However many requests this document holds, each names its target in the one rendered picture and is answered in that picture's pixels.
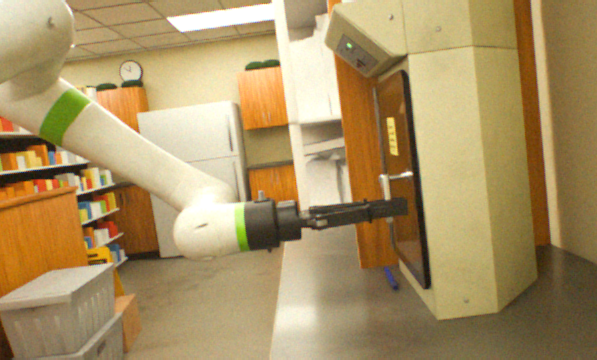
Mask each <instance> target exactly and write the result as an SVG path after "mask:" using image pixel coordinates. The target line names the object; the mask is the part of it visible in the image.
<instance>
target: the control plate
mask: <svg viewBox="0 0 597 360"><path fill-rule="evenodd" d="M347 44H349V45H350V46H351V47H349V46H348V45H347ZM345 47H346V48H347V49H349V51H348V50H346V48H345ZM336 52H337V53H339V54H340V55H341V56H342V57H344V58H345V59H346V60H348V61H349V62H350V63H351V64H353V65H354V66H355V68H356V69H359V68H357V66H359V65H357V64H356V62H359V61H357V60H356V58H359V59H360V60H361V58H363V57H362V56H364V54H365V55H366V56H367V57H366V59H364V61H362V62H364V63H365V64H366V66H364V65H363V64H362V63H360V62H359V63H360V64H361V65H362V68H360V69H359V70H360V71H361V72H363V73H364V74H365V75H366V74H367V73H368V72H369V71H371V70H372V69H373V68H374V66H375V65H376V64H377V63H378V62H379V61H378V60H377V59H376V58H374V57H373V56H372V55H370V54H369V53H368V52H367V51H365V50H364V49H363V48H362V47H360V46H359V45H357V44H355V43H354V42H353V41H352V40H350V39H349V38H348V37H347V36H345V35H344V34H343V35H342V37H341V40H340V42H339V44H338V47H337V49H336ZM356 65H357V66H356Z"/></svg>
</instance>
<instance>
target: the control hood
mask: <svg viewBox="0 0 597 360"><path fill-rule="evenodd" d="M343 34H344V35H345V36H347V37H348V38H349V39H350V40H352V41H353V42H354V43H355V44H357V45H359V46H360V47H362V48H363V49H364V50H365V51H367V52H368V53H369V54H370V55H372V56H373V57H374V58H376V59H377V60H378V61H379V62H378V63H377V64H376V65H375V66H374V68H373V69H372V70H371V71H369V72H368V73H367V74H366V75H365V74H364V73H363V72H361V71H360V70H359V69H356V68H355V66H354V65H353V64H351V63H350V62H349V61H348V60H346V59H345V58H344V57H342V56H341V55H340V54H339V53H337V52H336V49H337V47H338V44H339V42H340V40H341V37H342V35H343ZM324 44H325V45H326V46H327V47H328V48H329V49H330V50H332V51H333V52H334V53H336V54H337V55H338V56H339V57H341V58H342V59H343V60H345V61H346V62H347V63H348V64H350V65H351V66H352V68H353V69H355V70H356V71H357V72H360V73H361V74H362V75H363V76H365V77H366V78H376V77H378V76H379V75H380V74H382V73H383V72H384V71H386V70H387V69H389V68H390V66H391V65H393V64H394V63H395V62H397V61H398V60H399V59H401V58H402V57H403V56H406V54H407V53H408V49H407V40H406V31H404V22H403V12H402V3H401V0H359V1H351V2H344V3H337V4H335V5H334V6H333V9H332V13H331V17H330V21H329V25H328V29H327V33H326V37H325V41H324Z"/></svg>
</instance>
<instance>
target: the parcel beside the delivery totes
mask: <svg viewBox="0 0 597 360"><path fill-rule="evenodd" d="M114 312H115V314H116V313H123V321H121V332H123V354H125V353H129V351H130V349H131V347H132V345H133V343H134V342H135V340H136V338H137V336H138V335H139V333H140V331H141V329H142V327H141V321H140V316H139V310H138V304H137V297H136V294H129V295H123V296H117V297H114Z"/></svg>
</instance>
